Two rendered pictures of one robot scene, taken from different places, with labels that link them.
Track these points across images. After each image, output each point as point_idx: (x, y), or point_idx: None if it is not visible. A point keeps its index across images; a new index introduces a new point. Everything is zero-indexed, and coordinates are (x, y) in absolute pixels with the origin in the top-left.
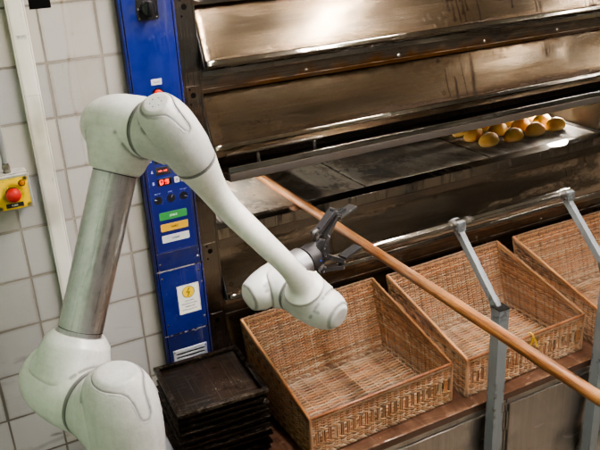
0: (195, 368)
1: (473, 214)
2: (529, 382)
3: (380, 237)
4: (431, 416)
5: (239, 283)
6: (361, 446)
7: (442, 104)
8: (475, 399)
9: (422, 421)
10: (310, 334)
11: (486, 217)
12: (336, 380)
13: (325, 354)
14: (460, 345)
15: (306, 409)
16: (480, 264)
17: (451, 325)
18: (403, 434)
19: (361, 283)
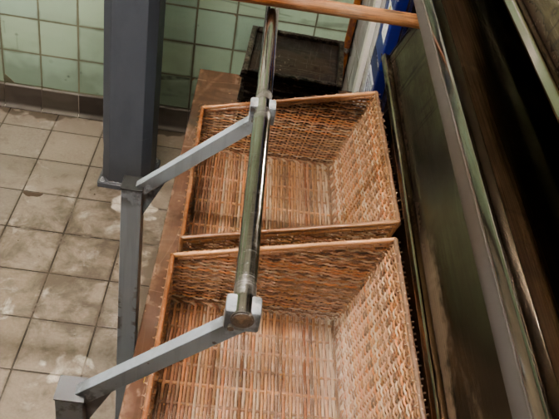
0: (325, 61)
1: (262, 120)
2: (127, 385)
3: (430, 185)
4: (169, 253)
5: (398, 56)
6: (180, 183)
7: (517, 17)
8: (155, 306)
9: (168, 241)
10: (359, 180)
11: (250, 140)
12: (303, 223)
13: (343, 218)
14: (279, 378)
15: (271, 179)
16: (195, 151)
17: (339, 408)
18: (165, 217)
19: (393, 208)
